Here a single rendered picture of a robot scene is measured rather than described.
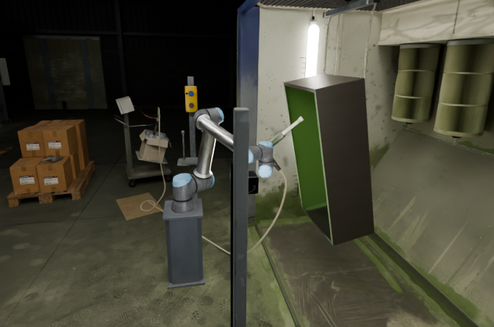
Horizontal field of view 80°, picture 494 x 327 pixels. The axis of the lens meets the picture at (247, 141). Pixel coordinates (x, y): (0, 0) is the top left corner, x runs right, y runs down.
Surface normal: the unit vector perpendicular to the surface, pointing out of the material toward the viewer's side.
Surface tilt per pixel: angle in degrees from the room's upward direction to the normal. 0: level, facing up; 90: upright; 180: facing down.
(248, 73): 90
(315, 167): 90
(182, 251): 90
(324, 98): 90
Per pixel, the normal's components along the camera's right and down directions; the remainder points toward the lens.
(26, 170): 0.33, 0.26
